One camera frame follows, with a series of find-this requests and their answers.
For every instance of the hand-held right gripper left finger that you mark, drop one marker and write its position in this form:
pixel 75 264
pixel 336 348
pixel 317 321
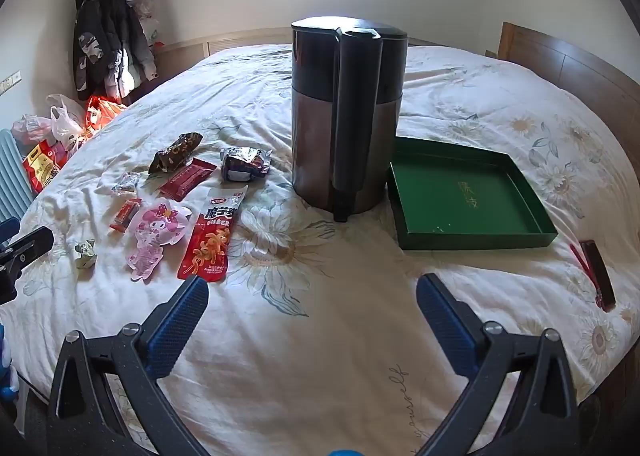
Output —
pixel 180 321

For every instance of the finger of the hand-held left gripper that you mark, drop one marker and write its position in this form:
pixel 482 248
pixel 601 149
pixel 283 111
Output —
pixel 30 243
pixel 9 230

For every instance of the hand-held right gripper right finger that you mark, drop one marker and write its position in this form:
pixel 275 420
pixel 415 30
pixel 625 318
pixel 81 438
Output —
pixel 445 321

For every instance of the green white candy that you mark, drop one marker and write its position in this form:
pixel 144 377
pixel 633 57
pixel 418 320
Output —
pixel 86 253

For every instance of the red orange long snack packet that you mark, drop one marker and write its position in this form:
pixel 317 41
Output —
pixel 212 241

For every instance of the pink cartoon character packet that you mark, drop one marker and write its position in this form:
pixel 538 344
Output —
pixel 160 226

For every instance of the small red candy packet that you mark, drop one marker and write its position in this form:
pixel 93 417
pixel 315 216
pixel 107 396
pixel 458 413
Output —
pixel 126 213

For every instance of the clear candy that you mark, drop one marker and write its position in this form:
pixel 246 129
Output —
pixel 127 182

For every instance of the green cardboard box tray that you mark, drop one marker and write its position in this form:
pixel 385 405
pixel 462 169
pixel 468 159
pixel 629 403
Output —
pixel 465 196

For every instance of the dark red bar packet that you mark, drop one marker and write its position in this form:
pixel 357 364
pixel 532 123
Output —
pixel 187 178

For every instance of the white purple cookie packet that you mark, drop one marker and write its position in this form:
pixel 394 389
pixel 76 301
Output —
pixel 245 164

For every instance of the brown snack packet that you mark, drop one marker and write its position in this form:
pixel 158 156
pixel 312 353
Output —
pixel 175 151

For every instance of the light blue radiator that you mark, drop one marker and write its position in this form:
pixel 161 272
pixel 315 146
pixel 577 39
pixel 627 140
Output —
pixel 12 175

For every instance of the red yellow snack bag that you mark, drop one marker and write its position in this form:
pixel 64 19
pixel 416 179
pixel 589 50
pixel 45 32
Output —
pixel 42 165

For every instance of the pink plastic bag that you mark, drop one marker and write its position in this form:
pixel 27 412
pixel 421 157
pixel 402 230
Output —
pixel 30 128

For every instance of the blue patterned cloth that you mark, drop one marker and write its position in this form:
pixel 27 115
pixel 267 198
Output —
pixel 6 361

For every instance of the orange red plastic bag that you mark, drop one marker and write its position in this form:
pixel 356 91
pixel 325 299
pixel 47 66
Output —
pixel 102 113

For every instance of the red-cased smartphone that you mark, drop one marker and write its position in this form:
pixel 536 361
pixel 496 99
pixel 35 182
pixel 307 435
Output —
pixel 597 271

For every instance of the black steel electric kettle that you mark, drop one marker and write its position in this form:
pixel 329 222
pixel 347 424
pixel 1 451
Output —
pixel 320 135

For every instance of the black puffer jacket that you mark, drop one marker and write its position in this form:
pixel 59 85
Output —
pixel 125 25

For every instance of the wooden slatted cabinet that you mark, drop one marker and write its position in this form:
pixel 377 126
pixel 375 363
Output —
pixel 185 53

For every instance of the pink white hanging bag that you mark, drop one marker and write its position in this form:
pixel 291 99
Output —
pixel 147 23

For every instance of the wooden headboard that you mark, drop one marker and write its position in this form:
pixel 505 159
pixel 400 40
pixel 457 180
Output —
pixel 575 65

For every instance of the white wall switch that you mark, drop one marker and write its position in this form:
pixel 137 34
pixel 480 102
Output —
pixel 10 83

